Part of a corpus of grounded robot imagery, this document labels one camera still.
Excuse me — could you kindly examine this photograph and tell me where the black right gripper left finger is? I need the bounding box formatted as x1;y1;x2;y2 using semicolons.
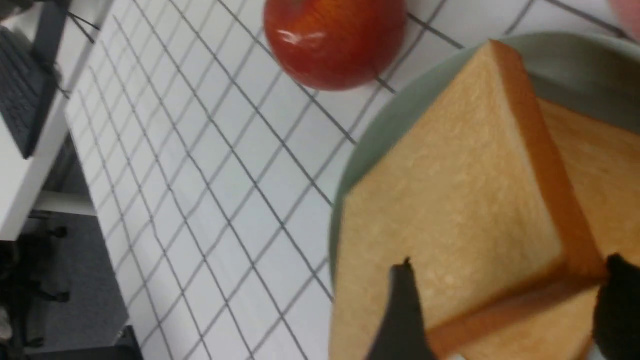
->
366;258;437;360

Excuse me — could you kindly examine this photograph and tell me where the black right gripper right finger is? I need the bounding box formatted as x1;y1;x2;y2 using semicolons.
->
592;253;640;360

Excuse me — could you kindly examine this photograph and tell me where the black keyboard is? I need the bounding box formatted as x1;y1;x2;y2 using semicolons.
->
0;26;58;158

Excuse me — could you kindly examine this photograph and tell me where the white grid tablecloth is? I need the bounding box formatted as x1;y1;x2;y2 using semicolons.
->
67;0;624;360

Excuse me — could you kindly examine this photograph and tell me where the toast slice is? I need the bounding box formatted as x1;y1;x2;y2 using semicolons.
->
461;99;640;360
328;39;608;360

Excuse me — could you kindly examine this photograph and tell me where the red apple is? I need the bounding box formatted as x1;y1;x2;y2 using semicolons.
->
263;0;408;91

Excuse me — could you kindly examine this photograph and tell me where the white side desk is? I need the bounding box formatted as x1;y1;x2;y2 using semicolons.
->
0;0;114;242

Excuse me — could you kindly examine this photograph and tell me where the pink peach with leaf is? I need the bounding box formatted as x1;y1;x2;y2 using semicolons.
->
608;0;640;42

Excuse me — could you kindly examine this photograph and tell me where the mint green plate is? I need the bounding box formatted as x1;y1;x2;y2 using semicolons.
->
328;32;640;276

